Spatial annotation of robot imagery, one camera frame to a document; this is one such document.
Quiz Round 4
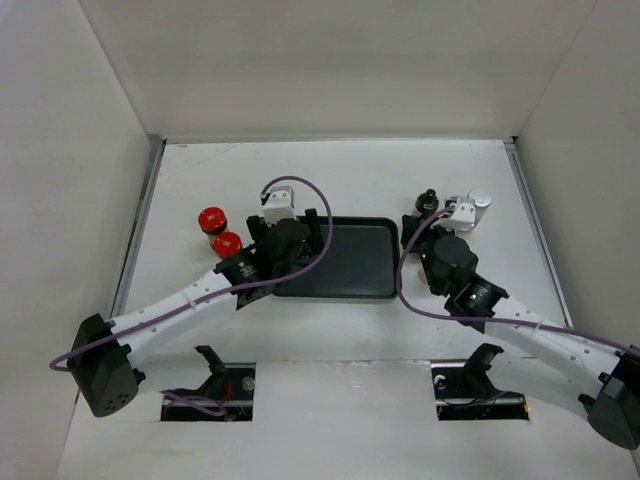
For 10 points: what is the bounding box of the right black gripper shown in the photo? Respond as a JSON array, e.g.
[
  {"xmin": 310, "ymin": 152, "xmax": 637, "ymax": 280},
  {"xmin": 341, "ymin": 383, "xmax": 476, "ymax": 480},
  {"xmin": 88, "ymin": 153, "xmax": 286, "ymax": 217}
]
[{"xmin": 401, "ymin": 211, "xmax": 458, "ymax": 295}]

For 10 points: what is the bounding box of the black top grinder bottle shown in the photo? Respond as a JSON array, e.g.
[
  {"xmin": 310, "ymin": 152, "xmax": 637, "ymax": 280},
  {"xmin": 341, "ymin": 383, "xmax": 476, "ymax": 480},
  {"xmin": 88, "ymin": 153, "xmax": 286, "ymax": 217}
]
[{"xmin": 414, "ymin": 189, "xmax": 440, "ymax": 219}]

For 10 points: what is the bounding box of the red lid jar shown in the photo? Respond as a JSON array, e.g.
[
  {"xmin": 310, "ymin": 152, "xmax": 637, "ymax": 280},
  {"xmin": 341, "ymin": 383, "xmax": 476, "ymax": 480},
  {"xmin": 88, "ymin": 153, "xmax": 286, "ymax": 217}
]
[
  {"xmin": 198, "ymin": 206, "xmax": 228, "ymax": 245},
  {"xmin": 212, "ymin": 231, "xmax": 243, "ymax": 258}
]

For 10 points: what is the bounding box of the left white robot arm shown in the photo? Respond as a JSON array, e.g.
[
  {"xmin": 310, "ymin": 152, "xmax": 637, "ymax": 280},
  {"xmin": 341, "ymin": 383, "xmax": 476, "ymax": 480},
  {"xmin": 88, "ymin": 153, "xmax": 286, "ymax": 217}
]
[{"xmin": 61, "ymin": 209, "xmax": 334, "ymax": 418}]

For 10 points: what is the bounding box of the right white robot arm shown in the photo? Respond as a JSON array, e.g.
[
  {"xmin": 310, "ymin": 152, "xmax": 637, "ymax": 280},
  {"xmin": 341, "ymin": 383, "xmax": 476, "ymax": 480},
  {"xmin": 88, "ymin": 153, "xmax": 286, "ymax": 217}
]
[{"xmin": 401, "ymin": 209, "xmax": 639, "ymax": 451}]

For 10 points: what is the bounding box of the black plastic tray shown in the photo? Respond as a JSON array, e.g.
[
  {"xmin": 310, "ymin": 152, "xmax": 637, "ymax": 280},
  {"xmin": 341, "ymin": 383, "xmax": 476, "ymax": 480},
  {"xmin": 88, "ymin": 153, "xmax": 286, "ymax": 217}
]
[{"xmin": 273, "ymin": 216, "xmax": 399, "ymax": 300}]

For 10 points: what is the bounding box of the silver lid shaker blue label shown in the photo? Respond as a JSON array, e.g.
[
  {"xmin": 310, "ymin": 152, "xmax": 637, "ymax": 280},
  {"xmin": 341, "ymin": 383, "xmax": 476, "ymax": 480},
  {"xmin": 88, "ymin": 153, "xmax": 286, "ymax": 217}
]
[{"xmin": 468, "ymin": 189, "xmax": 492, "ymax": 229}]

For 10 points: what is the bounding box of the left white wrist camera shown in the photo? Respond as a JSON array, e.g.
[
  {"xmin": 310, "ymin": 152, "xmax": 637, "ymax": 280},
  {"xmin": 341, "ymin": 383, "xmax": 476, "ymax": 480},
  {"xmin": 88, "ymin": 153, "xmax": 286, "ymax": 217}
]
[{"xmin": 261, "ymin": 186, "xmax": 296, "ymax": 227}]

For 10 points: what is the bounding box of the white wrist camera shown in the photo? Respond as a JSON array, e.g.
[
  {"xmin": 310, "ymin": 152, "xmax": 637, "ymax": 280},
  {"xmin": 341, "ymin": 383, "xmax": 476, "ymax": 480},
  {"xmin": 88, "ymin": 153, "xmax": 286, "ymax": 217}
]
[
  {"xmin": 441, "ymin": 196, "xmax": 476, "ymax": 232},
  {"xmin": 261, "ymin": 186, "xmax": 296, "ymax": 227}
]

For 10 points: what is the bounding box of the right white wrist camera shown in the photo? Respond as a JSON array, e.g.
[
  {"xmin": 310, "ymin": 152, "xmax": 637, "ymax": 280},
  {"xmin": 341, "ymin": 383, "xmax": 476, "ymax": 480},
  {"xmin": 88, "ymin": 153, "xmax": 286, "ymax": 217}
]
[{"xmin": 441, "ymin": 196, "xmax": 476, "ymax": 232}]

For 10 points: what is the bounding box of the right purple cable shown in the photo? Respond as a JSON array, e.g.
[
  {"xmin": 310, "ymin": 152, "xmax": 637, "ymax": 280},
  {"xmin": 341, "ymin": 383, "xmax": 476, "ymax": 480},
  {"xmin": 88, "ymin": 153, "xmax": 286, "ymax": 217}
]
[{"xmin": 394, "ymin": 207, "xmax": 640, "ymax": 354}]

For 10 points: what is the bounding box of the purple cable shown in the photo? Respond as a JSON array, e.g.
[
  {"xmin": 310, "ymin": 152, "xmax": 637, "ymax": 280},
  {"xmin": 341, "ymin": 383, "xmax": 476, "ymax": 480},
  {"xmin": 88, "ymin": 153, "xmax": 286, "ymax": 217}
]
[
  {"xmin": 394, "ymin": 207, "xmax": 640, "ymax": 354},
  {"xmin": 48, "ymin": 174, "xmax": 335, "ymax": 374}
]

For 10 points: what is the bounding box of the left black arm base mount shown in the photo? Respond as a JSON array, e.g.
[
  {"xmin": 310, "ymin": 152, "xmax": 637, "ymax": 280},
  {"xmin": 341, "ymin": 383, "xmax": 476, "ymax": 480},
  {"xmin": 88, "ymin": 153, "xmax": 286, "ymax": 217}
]
[{"xmin": 160, "ymin": 346, "xmax": 257, "ymax": 422}]

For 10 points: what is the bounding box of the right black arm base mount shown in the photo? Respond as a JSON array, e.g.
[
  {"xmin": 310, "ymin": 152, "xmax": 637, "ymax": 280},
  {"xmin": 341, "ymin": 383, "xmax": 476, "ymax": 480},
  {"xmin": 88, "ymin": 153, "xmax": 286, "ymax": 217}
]
[{"xmin": 430, "ymin": 344, "xmax": 529, "ymax": 421}]

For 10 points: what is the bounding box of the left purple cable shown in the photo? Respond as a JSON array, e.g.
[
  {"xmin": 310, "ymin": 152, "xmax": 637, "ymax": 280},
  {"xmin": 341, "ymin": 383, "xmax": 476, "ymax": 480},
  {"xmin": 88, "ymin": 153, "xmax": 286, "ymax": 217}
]
[{"xmin": 48, "ymin": 174, "xmax": 335, "ymax": 374}]

